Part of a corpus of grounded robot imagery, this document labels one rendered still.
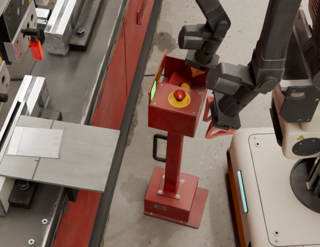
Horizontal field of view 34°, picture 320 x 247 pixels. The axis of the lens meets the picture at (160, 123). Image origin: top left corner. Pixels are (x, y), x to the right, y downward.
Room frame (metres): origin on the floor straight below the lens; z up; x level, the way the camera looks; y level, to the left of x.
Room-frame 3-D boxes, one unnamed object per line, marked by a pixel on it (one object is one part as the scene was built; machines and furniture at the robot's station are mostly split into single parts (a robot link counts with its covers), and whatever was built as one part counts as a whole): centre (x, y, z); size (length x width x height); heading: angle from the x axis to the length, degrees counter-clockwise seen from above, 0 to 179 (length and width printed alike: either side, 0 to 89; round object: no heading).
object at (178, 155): (1.11, -0.06, 0.39); 0.05 x 0.05 x 0.54; 76
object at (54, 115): (0.76, 0.33, 0.89); 0.30 x 0.05 x 0.03; 172
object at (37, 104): (0.78, 0.38, 0.92); 0.39 x 0.06 x 0.10; 172
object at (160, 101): (1.11, -0.06, 0.75); 0.20 x 0.16 x 0.18; 166
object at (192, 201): (1.11, -0.09, 0.06); 0.25 x 0.20 x 0.12; 76
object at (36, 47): (0.87, 0.31, 1.20); 0.04 x 0.02 x 0.10; 82
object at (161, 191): (1.11, -0.06, 0.13); 0.10 x 0.10 x 0.01; 76
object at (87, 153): (0.71, 0.24, 1.00); 0.26 x 0.18 x 0.01; 82
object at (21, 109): (0.76, 0.39, 0.99); 0.20 x 0.03 x 0.03; 172
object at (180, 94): (1.07, -0.06, 0.79); 0.04 x 0.04 x 0.04
